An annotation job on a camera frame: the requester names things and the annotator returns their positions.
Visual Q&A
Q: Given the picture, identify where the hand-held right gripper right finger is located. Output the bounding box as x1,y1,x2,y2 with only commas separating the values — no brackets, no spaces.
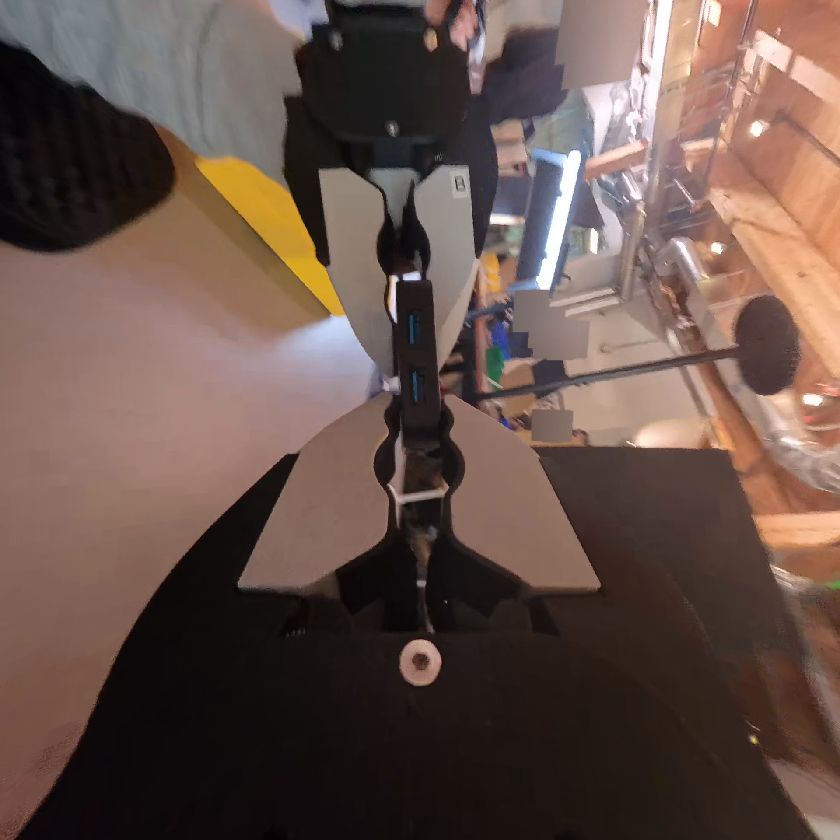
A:
432,394,602,618

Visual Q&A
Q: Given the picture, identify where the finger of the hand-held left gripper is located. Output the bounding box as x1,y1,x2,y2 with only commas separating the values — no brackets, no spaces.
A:
318,167,399,379
402,164,480,370

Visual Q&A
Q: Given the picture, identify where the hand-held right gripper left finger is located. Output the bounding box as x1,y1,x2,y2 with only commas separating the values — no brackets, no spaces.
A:
238,394,422,619

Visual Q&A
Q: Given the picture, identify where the yellow plastic bin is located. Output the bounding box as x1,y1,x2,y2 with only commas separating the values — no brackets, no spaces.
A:
193,155,347,318

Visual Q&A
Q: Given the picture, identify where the grey adapter hub with cable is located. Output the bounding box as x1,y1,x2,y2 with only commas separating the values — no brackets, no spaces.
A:
386,276,455,634

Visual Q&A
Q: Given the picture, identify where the person's left forearm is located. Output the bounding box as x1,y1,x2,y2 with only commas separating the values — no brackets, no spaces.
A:
0,0,329,186

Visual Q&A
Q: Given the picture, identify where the person's left hand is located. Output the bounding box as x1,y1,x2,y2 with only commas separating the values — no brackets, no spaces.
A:
423,0,480,51

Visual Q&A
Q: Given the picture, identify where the light panel on stand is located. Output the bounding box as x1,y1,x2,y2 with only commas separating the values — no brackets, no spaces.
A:
514,147,589,291

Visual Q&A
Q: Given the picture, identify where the black board with wooden rim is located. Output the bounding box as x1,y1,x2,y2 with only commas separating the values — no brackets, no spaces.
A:
535,446,798,664

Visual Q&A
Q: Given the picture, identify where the black quilted cushion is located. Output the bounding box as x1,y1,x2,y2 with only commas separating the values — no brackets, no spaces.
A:
0,41,177,255

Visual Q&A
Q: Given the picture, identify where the black stand with round disc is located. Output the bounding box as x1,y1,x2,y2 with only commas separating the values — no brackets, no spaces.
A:
468,295,803,406

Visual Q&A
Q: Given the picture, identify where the wide silver ventilation duct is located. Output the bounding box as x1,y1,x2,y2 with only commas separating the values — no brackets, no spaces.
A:
735,390,840,494

